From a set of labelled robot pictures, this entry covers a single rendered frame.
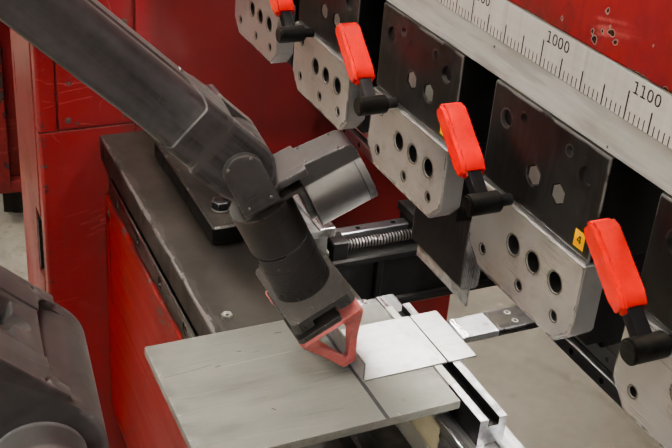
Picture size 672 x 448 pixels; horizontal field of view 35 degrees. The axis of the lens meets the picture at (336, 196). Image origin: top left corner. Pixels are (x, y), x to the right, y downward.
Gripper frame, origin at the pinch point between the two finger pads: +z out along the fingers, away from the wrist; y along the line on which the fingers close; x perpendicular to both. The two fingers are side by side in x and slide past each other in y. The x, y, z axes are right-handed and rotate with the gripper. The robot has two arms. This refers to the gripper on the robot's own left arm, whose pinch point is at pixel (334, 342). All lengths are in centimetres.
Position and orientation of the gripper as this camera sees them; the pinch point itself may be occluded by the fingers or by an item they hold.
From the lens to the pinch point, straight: 106.5
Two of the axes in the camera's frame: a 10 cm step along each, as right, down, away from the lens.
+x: -8.5, 5.1, -1.4
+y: -4.0, -4.5, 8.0
